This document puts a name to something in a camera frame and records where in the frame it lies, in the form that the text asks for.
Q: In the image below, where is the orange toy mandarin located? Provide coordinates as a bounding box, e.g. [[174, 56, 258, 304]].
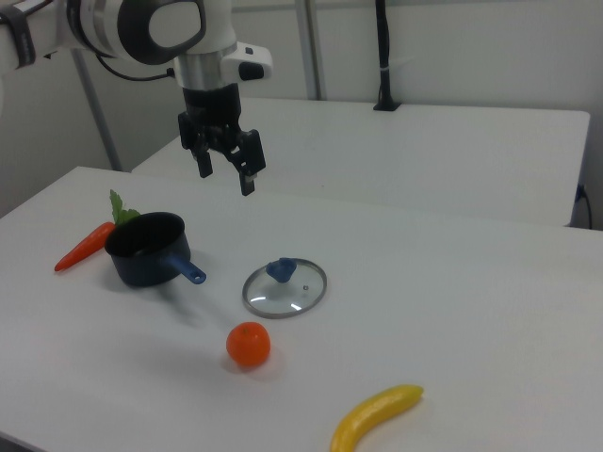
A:
[[225, 321, 272, 369]]

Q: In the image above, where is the orange toy carrot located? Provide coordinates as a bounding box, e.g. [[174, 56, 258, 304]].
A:
[[54, 189, 142, 273]]

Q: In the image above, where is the yellow toy banana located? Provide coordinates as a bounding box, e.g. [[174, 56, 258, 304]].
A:
[[328, 383, 425, 452]]

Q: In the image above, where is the black pole with clamp base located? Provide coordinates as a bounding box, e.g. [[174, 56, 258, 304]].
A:
[[372, 0, 402, 113]]

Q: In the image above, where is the grey metal frame post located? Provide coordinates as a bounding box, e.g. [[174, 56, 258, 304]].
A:
[[300, 0, 327, 101]]

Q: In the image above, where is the glass lid with blue knob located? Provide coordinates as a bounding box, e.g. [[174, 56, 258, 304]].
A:
[[241, 256, 329, 320]]

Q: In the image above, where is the dark blue saucepan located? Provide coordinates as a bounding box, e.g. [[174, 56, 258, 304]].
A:
[[104, 211, 208, 288]]

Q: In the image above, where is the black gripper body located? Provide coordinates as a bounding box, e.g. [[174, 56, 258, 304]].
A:
[[177, 83, 247, 153]]

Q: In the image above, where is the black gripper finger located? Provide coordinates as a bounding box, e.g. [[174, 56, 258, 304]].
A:
[[189, 131, 217, 179], [224, 128, 268, 198]]

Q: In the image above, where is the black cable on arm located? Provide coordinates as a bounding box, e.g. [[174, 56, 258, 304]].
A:
[[95, 55, 176, 83]]

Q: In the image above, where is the white rear table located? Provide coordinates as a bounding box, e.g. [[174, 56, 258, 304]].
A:
[[130, 96, 592, 229]]

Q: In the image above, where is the black cable at table edge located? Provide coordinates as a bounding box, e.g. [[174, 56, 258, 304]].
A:
[[576, 184, 594, 231]]

